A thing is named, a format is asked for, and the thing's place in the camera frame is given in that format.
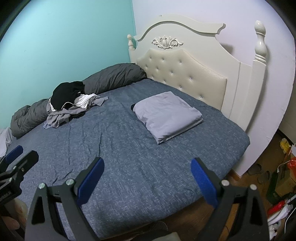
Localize light grey zip jacket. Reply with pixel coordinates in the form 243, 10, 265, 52
131, 91, 203, 144

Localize person's left hand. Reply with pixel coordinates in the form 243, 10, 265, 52
1, 198, 28, 230

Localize white grey cloth at bedside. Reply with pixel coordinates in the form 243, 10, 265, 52
0, 127, 15, 158

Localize dark grey rolled duvet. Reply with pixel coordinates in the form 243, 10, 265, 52
10, 63, 147, 138

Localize floor clutter by bed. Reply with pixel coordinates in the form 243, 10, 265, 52
266, 138, 295, 240

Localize grey crumpled garment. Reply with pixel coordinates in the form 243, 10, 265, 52
43, 96, 109, 129

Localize dark slippers on floor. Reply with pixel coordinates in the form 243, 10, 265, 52
247, 163, 271, 184

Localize black garment on pile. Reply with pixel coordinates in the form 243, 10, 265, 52
50, 81, 85, 110

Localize white striped garment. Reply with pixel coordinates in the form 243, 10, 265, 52
49, 93, 99, 112

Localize blue patterned bed sheet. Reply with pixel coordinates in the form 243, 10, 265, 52
6, 78, 251, 240

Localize cream tufted headboard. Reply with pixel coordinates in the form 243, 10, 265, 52
127, 15, 267, 130

